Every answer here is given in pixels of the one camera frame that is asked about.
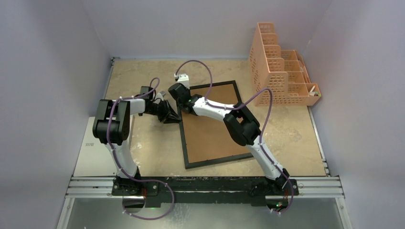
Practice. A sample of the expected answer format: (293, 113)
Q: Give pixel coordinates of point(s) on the orange plastic organizer basket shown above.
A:
(282, 71)

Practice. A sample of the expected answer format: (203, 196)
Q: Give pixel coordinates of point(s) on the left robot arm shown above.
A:
(112, 128)

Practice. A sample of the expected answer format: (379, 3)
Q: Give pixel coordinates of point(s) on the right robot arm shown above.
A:
(242, 126)

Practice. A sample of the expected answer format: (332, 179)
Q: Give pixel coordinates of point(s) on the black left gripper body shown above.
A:
(161, 110)

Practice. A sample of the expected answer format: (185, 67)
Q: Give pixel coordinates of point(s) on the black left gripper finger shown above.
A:
(169, 111)
(171, 119)

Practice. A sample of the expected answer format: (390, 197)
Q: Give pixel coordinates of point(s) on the white sheet on table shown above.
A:
(94, 159)

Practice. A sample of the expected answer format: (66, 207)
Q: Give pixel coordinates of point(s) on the small items in organizer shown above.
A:
(314, 91)

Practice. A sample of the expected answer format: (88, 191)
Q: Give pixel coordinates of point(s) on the black picture frame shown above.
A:
(218, 161)

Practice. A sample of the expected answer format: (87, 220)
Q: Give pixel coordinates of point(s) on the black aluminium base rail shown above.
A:
(255, 191)

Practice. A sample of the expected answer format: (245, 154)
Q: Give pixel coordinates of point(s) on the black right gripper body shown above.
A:
(182, 107)

